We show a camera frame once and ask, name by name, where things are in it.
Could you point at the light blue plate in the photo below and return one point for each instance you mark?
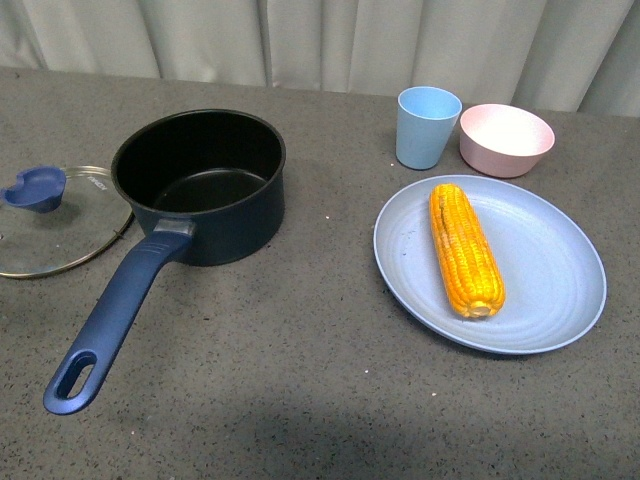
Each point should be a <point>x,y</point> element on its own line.
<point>555,281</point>

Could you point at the glass pot lid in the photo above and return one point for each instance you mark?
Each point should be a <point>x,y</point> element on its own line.
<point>53,219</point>

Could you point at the yellow corn cob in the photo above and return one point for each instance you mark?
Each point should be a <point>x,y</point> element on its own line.
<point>472,280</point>

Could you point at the light blue cup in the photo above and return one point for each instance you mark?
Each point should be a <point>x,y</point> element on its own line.
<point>426,117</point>

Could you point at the grey curtain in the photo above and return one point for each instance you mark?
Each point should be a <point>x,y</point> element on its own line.
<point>556,55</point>

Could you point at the dark blue saucepan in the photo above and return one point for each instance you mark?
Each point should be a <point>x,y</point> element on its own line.
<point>206,187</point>

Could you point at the pink bowl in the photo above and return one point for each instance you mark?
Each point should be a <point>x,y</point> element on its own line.
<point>503,141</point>

